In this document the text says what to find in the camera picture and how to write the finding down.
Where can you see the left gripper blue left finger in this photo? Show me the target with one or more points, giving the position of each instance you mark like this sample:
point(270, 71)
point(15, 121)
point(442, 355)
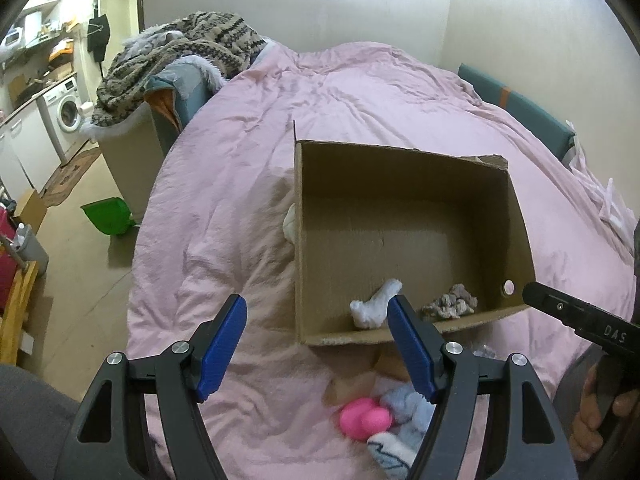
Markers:
point(213, 345)

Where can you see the wooden stool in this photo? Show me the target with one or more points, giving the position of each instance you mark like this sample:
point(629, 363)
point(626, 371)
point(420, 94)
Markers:
point(13, 316)

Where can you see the grey trash bin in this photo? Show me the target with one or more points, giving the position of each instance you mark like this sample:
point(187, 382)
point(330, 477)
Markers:
point(29, 248)

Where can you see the beige scrunchie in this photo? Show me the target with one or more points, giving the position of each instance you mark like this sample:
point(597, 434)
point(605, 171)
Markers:
point(453, 305)

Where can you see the teal headboard cushion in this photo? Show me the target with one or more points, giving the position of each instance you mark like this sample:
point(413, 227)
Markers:
point(557, 137)

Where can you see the white washing machine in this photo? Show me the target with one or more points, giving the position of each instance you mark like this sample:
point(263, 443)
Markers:
point(59, 108)

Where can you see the red suitcase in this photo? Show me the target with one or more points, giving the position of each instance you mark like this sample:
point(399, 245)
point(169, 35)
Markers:
point(7, 265)

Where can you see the patterned knit blanket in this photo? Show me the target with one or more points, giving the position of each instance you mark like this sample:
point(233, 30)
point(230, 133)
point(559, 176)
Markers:
point(219, 44)

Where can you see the brown cardboard box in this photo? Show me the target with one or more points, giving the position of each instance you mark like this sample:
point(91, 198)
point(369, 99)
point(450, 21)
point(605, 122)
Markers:
point(367, 213)

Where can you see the light blue fluffy sock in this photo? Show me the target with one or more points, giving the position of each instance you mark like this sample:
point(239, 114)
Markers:
point(396, 449)

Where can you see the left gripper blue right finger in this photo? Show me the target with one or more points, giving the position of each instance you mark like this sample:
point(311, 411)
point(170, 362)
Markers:
point(421, 347)

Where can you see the pink rubber toy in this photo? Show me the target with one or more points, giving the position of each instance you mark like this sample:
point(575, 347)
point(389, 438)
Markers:
point(363, 418)

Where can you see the clear plastic packet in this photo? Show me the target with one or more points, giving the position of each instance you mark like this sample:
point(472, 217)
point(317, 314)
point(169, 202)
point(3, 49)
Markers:
point(484, 351)

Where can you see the white frilly sock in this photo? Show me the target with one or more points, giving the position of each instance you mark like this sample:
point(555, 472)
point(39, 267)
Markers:
point(289, 225)

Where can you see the green plastic bin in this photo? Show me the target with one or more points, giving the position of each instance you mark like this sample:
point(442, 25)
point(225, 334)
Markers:
point(111, 216)

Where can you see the person's right hand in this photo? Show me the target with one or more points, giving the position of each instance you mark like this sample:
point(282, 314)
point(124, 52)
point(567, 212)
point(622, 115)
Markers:
point(585, 439)

